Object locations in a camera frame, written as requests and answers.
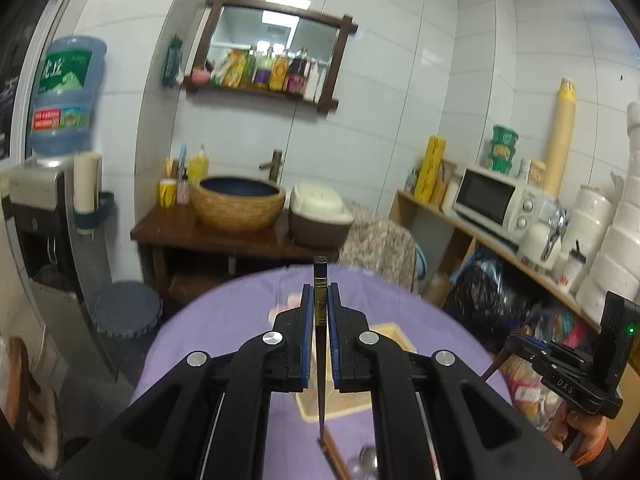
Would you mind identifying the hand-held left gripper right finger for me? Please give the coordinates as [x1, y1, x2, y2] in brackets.
[327, 282, 583, 480]

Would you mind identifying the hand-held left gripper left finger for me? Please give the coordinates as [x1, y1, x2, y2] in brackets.
[60, 282, 313, 480]

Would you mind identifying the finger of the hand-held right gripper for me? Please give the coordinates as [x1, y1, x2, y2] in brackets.
[504, 334, 556, 368]

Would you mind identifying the brown wooden chopstick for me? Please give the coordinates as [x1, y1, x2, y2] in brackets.
[317, 435, 353, 480]
[481, 347, 512, 386]

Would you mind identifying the cream plastic utensil holder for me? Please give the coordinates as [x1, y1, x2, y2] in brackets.
[295, 324, 416, 422]

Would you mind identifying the black chopstick with gold band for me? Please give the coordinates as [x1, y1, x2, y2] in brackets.
[312, 256, 329, 438]

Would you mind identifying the metal spoon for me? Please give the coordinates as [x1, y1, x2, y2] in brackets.
[359, 445, 382, 479]

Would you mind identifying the person's right hand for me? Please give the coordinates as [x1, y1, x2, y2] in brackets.
[552, 407, 609, 463]

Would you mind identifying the colourful packets bag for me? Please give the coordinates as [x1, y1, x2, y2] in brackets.
[500, 305, 603, 436]

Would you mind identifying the black plastic bag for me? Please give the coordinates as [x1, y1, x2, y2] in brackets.
[444, 254, 547, 347]

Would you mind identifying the white cup with black lid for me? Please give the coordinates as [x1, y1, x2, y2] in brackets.
[552, 242, 587, 292]

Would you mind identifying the purple floral tablecloth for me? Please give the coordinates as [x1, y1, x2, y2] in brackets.
[132, 265, 516, 480]

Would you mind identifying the white kettle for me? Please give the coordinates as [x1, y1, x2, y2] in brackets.
[517, 220, 563, 272]

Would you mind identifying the light wooden shelf unit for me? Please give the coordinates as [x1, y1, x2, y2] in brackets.
[389, 189, 640, 451]

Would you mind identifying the floral cloth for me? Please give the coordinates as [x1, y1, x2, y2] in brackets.
[339, 200, 419, 292]

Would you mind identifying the white brown rice cooker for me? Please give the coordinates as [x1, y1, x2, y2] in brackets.
[287, 181, 355, 249]

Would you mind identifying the white microwave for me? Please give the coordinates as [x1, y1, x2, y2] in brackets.
[452, 166, 559, 247]

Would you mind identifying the woven wash basin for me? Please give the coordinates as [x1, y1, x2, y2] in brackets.
[191, 176, 287, 234]

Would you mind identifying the grey round stool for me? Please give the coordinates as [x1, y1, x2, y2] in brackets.
[94, 281, 164, 342]

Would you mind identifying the dark wooden vanity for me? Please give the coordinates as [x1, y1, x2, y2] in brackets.
[131, 200, 342, 313]

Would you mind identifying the bronze faucet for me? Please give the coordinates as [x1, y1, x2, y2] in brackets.
[259, 149, 285, 184]

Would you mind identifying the stack of green cups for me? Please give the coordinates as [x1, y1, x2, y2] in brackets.
[482, 125, 520, 176]

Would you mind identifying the yellow wrapped roll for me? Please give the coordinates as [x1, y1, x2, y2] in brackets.
[414, 135, 447, 204]

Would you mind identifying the tall cream cup stack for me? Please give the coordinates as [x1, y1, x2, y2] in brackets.
[542, 77, 577, 199]

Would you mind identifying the yellow toothbrush cup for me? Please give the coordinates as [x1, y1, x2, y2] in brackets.
[159, 178, 179, 209]

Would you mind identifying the yellow soap pump bottle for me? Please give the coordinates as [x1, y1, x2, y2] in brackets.
[187, 145, 211, 184]

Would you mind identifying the blue cup holder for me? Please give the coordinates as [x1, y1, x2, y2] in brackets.
[75, 191, 115, 234]

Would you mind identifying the white bottle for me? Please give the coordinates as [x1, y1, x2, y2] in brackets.
[305, 60, 322, 101]

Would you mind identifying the dark sauce bottle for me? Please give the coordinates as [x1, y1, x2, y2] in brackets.
[287, 47, 309, 95]

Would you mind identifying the white paper cup tube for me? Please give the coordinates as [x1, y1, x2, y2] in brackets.
[74, 152, 103, 211]

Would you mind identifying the yellow label bottle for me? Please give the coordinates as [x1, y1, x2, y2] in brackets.
[270, 50, 292, 92]

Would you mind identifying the purple label bottle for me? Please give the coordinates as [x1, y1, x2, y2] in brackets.
[252, 47, 276, 90]

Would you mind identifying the wooden chair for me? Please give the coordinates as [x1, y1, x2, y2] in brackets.
[0, 335, 51, 463]

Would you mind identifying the yellow orange snack bag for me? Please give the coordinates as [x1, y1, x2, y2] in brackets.
[220, 50, 248, 88]

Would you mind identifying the white water dispenser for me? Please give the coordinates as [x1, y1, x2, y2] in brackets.
[0, 160, 121, 376]

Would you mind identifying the green hanging packet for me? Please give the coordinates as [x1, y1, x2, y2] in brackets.
[161, 35, 185, 89]

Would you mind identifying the wooden framed mirror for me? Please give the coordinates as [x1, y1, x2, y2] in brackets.
[184, 0, 360, 112]

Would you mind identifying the blue water bottle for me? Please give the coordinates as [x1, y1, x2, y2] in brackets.
[27, 35, 108, 167]

